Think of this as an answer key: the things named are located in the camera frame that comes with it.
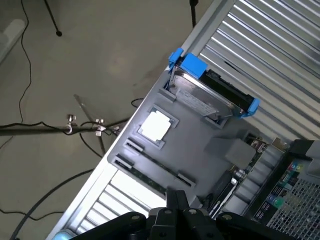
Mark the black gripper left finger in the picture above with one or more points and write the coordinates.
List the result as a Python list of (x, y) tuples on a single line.
[(130, 225)]

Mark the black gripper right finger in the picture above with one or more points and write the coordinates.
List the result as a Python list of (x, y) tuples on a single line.
[(195, 225)]

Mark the grey parts rack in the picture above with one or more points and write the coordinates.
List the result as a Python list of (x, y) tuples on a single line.
[(195, 142)]

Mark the silver CPU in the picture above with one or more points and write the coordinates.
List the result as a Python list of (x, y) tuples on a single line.
[(155, 126)]

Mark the open PC case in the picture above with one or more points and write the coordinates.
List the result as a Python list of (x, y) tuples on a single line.
[(295, 200)]

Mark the silver hard disk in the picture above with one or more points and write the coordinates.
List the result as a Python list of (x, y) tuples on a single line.
[(200, 93)]

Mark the black tripod stand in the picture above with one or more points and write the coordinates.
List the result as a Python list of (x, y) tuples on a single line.
[(37, 129)]

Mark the black stand leg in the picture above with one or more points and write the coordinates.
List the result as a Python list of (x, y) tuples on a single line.
[(193, 12), (53, 20)]

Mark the white plastic object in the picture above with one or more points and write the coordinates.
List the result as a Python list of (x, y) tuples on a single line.
[(10, 37)]

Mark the blue disk bracket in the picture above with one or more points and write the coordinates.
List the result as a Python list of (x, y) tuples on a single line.
[(193, 63)]

